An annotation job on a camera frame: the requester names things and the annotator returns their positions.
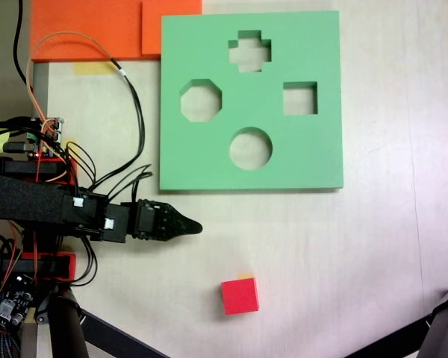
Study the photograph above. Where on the yellow tape marker strip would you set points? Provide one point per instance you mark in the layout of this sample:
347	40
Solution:
245	276

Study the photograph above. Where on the wide yellow tape piece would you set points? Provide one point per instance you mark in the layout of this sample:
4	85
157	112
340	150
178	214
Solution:
91	69

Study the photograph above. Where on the green shape sorter board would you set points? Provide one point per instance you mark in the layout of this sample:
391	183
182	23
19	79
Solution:
194	156

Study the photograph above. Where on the large flat orange block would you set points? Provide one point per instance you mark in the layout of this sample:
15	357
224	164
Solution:
86	26

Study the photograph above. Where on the black USB plug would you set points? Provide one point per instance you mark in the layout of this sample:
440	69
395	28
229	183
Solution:
18	146

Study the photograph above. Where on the black circuit board with capacitors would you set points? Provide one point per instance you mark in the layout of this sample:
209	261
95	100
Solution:
15	302

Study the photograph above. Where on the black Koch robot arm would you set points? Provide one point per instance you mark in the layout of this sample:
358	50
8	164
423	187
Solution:
22	201

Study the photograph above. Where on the black tripod brace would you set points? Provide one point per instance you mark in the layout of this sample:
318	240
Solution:
395	341
115	339

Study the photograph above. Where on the red square block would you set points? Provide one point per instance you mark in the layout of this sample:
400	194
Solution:
240	296

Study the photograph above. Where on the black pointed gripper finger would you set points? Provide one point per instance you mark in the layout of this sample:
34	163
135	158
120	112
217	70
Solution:
179	223

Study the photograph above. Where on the red black table clamp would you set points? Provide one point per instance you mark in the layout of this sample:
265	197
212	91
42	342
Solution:
65	266
30	168

